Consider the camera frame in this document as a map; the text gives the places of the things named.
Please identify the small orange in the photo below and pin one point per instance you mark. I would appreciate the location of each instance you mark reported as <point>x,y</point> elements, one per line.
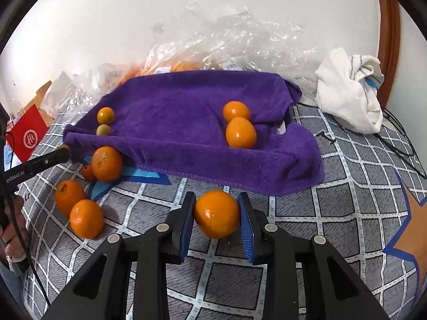
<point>105,115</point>

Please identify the person's left hand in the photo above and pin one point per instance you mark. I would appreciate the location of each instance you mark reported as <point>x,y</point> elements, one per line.
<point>16,236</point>

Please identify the large clear plastic bag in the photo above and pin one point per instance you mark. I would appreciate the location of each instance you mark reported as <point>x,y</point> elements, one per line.
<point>240,36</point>

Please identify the small red fruit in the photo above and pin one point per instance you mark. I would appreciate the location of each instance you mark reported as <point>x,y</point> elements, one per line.
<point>86,173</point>

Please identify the pile of bagged oranges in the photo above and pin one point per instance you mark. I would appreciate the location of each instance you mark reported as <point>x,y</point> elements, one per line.
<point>156,68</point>

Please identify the small clear plastic bag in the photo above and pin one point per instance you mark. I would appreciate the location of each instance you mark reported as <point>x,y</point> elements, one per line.
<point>96,83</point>

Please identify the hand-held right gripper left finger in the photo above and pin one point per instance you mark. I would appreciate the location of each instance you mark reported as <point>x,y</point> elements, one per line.
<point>186,230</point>

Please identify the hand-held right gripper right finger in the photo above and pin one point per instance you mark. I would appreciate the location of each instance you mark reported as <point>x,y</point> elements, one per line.
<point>247,230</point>

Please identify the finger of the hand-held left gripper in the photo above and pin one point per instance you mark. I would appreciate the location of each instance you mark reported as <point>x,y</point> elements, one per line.
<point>43,161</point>

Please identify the green round fruit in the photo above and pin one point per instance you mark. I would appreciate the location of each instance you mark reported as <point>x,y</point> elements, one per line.
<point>103,129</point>
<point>63,148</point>

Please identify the purple towel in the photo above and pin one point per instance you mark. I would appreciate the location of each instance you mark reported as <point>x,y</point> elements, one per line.
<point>186,123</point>

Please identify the large orange with stem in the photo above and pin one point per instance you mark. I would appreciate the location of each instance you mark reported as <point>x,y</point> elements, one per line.
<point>106,163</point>

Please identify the brown wooden door frame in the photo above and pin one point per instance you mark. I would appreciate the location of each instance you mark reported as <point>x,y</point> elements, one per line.
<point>388,40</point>

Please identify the brown cardboard box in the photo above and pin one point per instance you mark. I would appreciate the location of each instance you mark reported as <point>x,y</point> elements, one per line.
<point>43,93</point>

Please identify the grey checkered blanket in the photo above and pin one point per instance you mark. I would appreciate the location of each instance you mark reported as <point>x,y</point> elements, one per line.
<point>350,213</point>

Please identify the white crumpled cloth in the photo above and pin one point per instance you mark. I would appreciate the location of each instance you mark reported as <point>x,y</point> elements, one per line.
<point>347,90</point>

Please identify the red paper bag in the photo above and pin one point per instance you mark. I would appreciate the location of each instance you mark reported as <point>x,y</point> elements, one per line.
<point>28,133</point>

